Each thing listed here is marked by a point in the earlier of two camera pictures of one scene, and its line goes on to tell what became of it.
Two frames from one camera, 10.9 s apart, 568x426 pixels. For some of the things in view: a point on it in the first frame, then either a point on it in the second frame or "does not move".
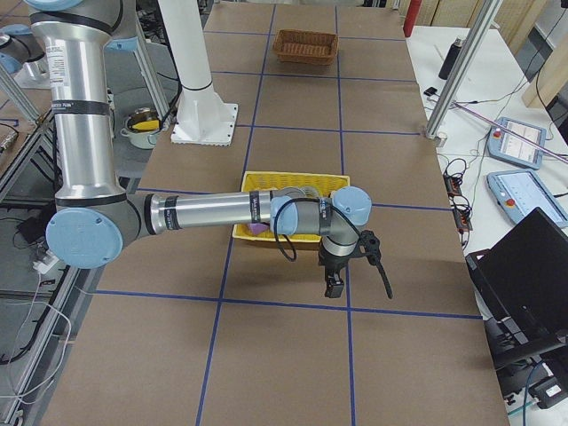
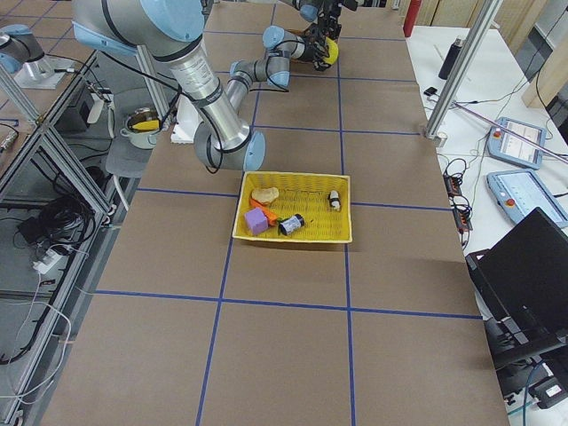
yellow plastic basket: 267,181 does not move
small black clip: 430,91 does not move
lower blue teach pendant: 519,193 does not move
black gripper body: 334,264 -> 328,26
